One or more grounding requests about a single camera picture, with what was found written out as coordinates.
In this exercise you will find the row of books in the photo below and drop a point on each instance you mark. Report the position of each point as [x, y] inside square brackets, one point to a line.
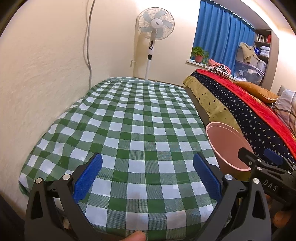
[262, 38]

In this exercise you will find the white window sill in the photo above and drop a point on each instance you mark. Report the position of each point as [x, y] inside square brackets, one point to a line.
[192, 62]

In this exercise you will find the green checkered tablecloth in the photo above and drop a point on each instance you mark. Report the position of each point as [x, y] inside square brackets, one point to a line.
[138, 127]

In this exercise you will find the red floral blanket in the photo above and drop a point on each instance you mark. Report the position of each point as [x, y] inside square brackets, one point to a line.
[254, 104]

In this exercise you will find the white lidded bucket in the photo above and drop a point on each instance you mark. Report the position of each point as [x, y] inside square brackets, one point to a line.
[261, 66]

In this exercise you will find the pink folded clothes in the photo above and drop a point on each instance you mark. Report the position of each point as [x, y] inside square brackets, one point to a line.
[214, 62]

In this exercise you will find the person's left hand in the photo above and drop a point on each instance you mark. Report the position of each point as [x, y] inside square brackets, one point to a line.
[135, 236]

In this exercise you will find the navy star bedsheet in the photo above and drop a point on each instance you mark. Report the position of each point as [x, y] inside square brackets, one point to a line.
[233, 109]

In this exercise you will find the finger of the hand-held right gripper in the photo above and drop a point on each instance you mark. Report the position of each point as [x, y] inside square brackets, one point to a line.
[248, 157]
[274, 156]

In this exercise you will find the clear plastic storage box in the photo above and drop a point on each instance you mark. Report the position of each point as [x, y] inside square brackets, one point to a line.
[248, 73]

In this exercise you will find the plaid pillow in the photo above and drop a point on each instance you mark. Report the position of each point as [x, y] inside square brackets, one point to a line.
[286, 106]

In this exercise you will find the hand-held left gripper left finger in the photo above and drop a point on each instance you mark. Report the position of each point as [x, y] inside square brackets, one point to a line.
[89, 176]

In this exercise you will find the white wall outlet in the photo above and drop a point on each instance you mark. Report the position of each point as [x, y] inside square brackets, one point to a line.
[131, 63]

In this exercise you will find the orange pillow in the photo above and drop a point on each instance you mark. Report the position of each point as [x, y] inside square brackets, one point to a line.
[256, 90]

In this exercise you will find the person's right hand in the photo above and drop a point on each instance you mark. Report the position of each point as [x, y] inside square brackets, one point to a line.
[282, 219]

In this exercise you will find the potted green plant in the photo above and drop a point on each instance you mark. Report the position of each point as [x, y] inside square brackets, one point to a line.
[198, 55]

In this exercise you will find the white standing fan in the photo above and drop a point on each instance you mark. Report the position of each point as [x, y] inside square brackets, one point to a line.
[155, 23]

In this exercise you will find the beige jacket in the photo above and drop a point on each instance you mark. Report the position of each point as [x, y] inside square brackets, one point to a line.
[246, 52]

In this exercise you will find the blue white tissue pack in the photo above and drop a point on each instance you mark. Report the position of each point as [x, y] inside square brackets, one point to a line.
[256, 50]

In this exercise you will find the blue curtain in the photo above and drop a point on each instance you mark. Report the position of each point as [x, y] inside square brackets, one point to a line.
[217, 34]

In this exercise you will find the brown bookshelf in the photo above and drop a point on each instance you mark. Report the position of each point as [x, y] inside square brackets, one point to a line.
[274, 58]

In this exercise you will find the pink plastic bin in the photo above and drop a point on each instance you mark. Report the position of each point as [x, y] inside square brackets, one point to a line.
[222, 143]

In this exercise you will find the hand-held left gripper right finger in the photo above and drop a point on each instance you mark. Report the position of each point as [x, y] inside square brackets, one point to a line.
[208, 177]

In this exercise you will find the black white striped cloth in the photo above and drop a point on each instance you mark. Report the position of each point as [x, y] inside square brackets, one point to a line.
[220, 70]

